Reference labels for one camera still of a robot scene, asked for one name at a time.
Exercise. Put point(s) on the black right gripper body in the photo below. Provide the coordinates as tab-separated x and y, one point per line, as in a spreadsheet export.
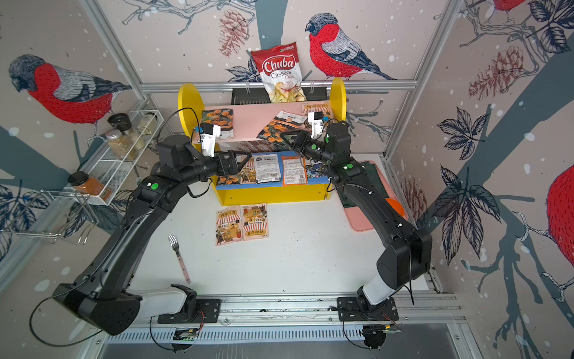
310	148

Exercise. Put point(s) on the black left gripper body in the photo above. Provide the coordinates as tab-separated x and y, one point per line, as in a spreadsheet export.
219	166

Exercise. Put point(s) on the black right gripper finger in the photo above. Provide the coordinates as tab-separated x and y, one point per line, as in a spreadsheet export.
287	143
285	135

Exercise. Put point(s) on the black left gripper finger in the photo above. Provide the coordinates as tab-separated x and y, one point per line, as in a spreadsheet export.
242	158
236	173

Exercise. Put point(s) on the black orange marigold seed bag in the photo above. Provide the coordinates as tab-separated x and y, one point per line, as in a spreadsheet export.
283	122

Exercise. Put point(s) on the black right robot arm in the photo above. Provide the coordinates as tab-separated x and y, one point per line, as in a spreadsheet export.
407	253

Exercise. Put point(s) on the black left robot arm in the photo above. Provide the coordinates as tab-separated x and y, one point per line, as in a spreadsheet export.
100	294

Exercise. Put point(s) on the lower marigold seed bag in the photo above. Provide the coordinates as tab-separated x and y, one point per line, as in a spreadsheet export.
229	180

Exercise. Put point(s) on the orange bordered seed bag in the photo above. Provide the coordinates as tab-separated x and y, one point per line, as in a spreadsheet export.
294	171

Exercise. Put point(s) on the yellow two-tier shelf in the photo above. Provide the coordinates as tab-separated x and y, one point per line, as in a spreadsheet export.
276	145

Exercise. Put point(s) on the blue flower seed bag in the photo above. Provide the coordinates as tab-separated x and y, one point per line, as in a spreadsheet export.
316	170

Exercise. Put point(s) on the marigold seed bag left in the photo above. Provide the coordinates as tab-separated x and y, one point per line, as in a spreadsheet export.
222	118

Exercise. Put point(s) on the red Chuba chips bag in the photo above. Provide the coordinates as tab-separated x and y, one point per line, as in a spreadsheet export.
280	73

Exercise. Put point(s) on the dark green cloth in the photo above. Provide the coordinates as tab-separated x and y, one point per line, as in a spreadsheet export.
374	176

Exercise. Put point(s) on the pale spice jar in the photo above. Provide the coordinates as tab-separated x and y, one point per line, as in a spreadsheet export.
147	124

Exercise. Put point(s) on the pink tray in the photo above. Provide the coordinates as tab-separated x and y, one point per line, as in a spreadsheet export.
358	220

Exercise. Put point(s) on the tan spice jar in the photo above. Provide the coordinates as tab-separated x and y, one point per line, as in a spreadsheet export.
121	145

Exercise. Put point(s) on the black lid spice jar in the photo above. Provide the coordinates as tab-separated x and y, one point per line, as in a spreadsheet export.
122	122

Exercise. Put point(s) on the orange bowl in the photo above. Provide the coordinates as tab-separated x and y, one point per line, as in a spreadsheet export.
396	206

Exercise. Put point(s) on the orange spice jar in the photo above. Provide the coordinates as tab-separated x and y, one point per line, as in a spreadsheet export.
84	183

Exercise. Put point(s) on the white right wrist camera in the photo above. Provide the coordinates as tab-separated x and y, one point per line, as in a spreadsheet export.
316	122

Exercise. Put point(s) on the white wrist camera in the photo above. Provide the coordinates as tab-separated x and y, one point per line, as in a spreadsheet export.
208	134
316	122

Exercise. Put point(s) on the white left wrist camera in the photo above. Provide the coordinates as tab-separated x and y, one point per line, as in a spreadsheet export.
208	134

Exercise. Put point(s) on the black wall hook rail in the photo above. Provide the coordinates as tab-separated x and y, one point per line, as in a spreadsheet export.
243	96

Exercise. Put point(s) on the pink handled fork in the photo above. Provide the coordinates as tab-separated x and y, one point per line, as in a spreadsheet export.
174	243

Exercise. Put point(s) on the white wire spice rack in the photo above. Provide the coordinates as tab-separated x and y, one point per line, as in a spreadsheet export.
111	171

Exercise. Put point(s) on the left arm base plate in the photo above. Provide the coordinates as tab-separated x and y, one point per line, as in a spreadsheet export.
206	310

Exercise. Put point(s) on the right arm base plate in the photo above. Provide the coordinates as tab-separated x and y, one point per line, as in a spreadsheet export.
353	309

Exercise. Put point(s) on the chrome wire holder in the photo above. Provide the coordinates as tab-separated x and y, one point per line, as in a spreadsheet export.
48	216

